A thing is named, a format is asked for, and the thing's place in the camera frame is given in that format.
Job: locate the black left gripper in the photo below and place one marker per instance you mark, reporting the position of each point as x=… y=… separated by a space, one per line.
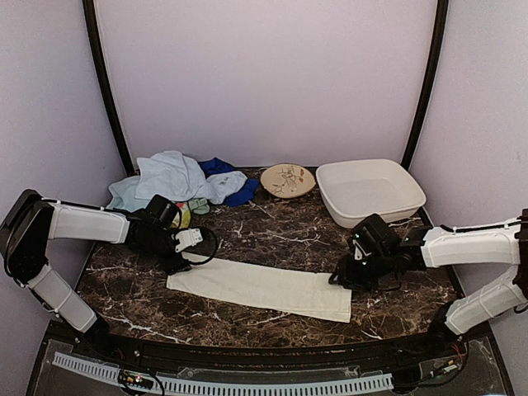
x=174 y=265

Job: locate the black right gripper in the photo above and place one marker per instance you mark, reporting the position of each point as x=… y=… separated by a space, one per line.
x=348 y=279

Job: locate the cream white towel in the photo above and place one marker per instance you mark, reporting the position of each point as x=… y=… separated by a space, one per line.
x=294 y=292

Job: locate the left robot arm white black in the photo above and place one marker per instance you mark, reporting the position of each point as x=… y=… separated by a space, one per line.
x=36 y=230

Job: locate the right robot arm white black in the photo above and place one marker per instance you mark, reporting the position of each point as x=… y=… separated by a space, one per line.
x=499 y=243

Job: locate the yellow patterned towel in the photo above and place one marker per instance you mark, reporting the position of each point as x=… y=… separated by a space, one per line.
x=182 y=219

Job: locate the pale green towel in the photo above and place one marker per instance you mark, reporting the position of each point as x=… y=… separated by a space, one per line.
x=198 y=206

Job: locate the white grey printed towel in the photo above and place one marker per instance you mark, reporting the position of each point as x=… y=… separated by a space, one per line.
x=225 y=184

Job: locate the white plastic basin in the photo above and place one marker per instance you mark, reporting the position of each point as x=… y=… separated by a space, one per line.
x=353 y=190

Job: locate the light blue towel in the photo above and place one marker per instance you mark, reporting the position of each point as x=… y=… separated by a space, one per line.
x=169 y=174

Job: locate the royal blue towel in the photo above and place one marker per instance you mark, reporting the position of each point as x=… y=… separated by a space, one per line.
x=216 y=166

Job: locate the beige floral plate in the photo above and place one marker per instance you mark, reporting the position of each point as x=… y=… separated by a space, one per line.
x=287 y=180

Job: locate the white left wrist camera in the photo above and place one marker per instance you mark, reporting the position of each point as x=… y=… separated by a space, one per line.
x=186 y=238

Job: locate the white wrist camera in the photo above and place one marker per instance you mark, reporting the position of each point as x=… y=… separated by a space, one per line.
x=186 y=238
x=361 y=253

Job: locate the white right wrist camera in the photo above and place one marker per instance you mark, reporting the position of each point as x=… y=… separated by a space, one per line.
x=361 y=253

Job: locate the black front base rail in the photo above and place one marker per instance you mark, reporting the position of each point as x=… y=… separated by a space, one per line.
x=283 y=342

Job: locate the white slotted cable duct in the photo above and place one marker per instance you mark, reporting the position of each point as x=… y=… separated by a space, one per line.
x=136 y=382

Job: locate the left black frame post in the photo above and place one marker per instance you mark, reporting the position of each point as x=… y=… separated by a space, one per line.
x=103 y=78

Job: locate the black frame post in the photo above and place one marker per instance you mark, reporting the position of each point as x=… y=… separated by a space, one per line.
x=433 y=59
x=103 y=78

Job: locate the right black frame post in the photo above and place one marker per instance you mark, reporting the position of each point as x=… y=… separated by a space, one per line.
x=433 y=59

